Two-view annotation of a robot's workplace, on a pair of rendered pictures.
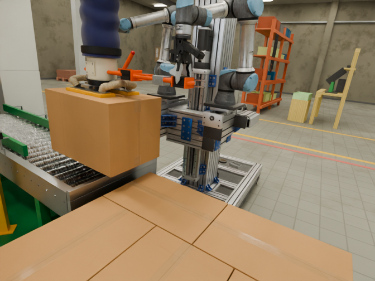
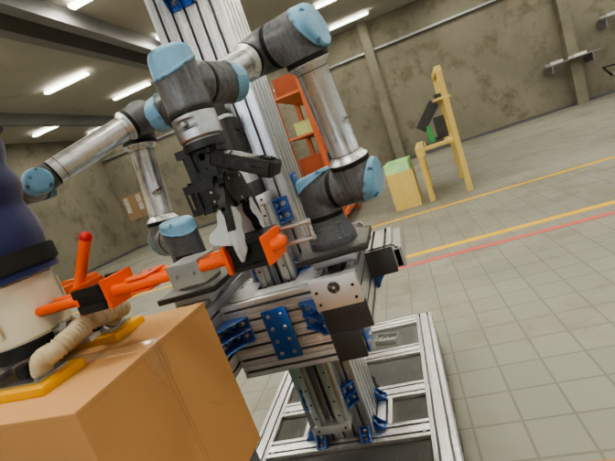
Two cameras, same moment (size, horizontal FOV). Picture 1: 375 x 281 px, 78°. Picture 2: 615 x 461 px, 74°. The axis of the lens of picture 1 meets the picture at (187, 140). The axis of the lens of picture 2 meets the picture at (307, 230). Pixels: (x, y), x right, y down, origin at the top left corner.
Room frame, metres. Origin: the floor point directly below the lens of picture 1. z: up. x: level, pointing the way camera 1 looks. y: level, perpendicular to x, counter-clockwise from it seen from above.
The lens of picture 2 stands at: (0.43, 0.10, 1.32)
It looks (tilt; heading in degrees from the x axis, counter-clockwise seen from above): 10 degrees down; 347
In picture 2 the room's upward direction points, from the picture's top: 20 degrees counter-clockwise
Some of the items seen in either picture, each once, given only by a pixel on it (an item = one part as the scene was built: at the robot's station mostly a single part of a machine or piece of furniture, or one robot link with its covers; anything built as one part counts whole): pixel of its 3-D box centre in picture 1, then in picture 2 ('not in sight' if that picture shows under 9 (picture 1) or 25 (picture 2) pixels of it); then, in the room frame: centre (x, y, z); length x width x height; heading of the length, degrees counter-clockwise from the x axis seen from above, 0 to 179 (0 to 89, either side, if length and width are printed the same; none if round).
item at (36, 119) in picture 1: (41, 119); not in sight; (2.36, 1.57, 0.60); 1.60 x 0.11 x 0.09; 58
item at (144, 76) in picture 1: (140, 74); (126, 274); (1.44, 0.32, 1.20); 0.93 x 0.30 x 0.04; 58
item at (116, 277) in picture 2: (131, 74); (106, 290); (1.31, 0.34, 1.20); 0.10 x 0.08 x 0.06; 148
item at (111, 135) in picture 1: (104, 124); (87, 441); (1.42, 0.54, 0.87); 0.60 x 0.40 x 0.40; 58
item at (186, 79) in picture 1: (182, 82); (253, 250); (1.12, 0.05, 1.20); 0.08 x 0.07 x 0.05; 58
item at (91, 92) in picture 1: (89, 89); (4, 380); (1.37, 0.60, 1.10); 0.34 x 0.10 x 0.05; 58
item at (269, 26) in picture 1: (269, 68); (326, 148); (7.95, -2.49, 1.30); 2.82 x 0.78 x 2.60; 152
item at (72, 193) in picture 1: (120, 173); not in sight; (1.33, 0.42, 0.58); 0.70 x 0.03 x 0.06; 148
